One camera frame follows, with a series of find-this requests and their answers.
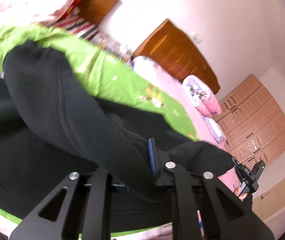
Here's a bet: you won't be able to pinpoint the pink white floral quilt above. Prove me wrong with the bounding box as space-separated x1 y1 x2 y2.
0 0 75 25

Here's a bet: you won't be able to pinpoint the pink bed sheet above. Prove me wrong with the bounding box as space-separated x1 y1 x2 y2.
133 56 240 191

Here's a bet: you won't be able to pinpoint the right hand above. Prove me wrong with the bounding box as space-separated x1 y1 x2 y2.
234 186 248 201

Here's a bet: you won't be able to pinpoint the folded pink quilt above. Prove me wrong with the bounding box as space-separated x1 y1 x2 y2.
182 75 222 118

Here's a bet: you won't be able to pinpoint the red plaid bed sheet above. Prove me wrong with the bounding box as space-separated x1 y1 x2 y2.
53 15 98 41

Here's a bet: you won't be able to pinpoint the black pants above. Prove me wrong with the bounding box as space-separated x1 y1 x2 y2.
0 41 233 232

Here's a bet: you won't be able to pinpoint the plain wooden headboard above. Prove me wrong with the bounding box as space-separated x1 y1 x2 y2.
69 0 120 25

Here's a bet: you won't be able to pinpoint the white wall socket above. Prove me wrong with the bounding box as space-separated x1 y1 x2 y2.
191 33 202 44

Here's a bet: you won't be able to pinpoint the padded brown headboard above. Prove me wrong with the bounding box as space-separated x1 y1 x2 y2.
133 19 221 94

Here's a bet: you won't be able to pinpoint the green cartoon bed sheet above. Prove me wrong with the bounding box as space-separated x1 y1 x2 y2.
0 24 201 239

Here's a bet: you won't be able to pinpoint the purple folded cloth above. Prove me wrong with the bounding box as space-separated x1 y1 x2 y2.
205 117 226 144

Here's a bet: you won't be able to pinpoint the light wooden wardrobe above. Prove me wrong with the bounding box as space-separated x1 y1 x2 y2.
214 75 285 168

